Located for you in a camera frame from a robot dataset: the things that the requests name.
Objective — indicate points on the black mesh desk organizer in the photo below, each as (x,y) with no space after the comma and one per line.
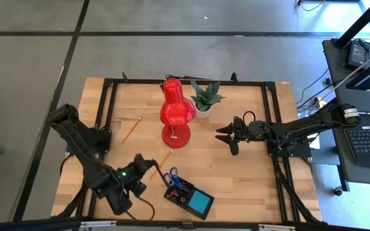
(185,207)

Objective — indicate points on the black computer desk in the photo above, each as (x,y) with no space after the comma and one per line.
(336,80)

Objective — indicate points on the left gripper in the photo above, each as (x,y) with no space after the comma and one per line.
(143,164)

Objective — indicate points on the black binder clip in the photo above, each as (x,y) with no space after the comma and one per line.
(183,202)
(178,199)

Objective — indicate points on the red desk lamp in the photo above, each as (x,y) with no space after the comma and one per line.
(177,109)

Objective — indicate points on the black pole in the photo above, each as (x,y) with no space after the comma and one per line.
(361,22)

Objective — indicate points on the black frame beam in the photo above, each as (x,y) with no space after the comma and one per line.
(185,225)

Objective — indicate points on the white paper sheet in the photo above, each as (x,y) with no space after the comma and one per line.
(315,144)

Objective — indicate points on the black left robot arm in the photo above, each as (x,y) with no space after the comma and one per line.
(85,154)

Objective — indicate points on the green plant in white pot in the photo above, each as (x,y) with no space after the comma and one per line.
(206,96)

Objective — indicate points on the black keyboard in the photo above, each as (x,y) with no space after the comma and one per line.
(368,144)

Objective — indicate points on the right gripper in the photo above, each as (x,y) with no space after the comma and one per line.
(255,131)

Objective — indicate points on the orange pencil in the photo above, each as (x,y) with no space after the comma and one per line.
(131,130)
(161,164)

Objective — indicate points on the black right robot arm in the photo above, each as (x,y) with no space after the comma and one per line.
(307,128)

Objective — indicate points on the black caster wheel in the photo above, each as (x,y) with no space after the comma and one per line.
(338,191)

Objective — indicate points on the black pen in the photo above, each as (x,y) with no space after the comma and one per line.
(159,168)

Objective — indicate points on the silver aluminium frame profile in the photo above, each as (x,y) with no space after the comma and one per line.
(98,224)
(276,227)

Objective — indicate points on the black power brick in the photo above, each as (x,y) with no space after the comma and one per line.
(356,54)

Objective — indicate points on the blue sticky note pad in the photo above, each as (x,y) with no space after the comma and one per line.
(199,202)

